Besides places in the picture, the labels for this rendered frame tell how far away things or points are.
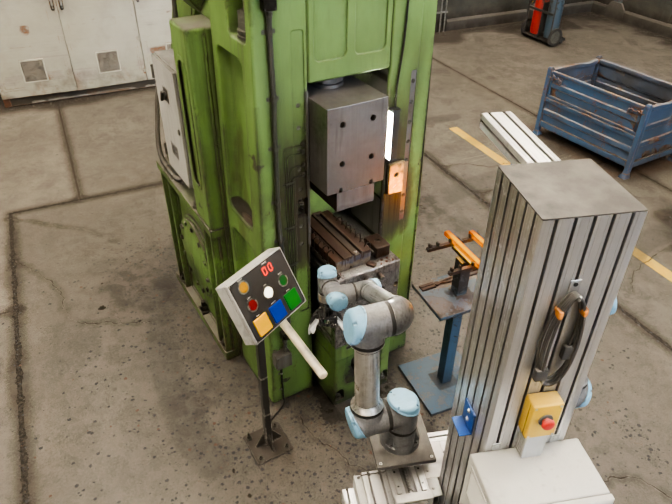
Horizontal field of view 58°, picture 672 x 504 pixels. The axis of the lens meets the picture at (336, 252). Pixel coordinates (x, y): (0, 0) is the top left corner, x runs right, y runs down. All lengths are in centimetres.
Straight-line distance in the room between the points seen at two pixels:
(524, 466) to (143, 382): 249
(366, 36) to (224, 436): 216
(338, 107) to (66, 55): 552
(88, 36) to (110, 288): 384
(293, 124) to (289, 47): 32
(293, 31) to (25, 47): 549
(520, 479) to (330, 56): 172
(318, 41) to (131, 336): 237
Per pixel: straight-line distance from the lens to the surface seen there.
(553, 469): 191
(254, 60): 242
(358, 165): 267
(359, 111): 256
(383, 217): 311
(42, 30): 764
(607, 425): 378
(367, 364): 199
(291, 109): 255
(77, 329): 428
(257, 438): 340
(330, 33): 256
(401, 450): 232
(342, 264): 291
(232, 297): 244
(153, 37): 779
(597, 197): 148
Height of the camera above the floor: 272
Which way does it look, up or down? 36 degrees down
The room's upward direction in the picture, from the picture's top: 1 degrees clockwise
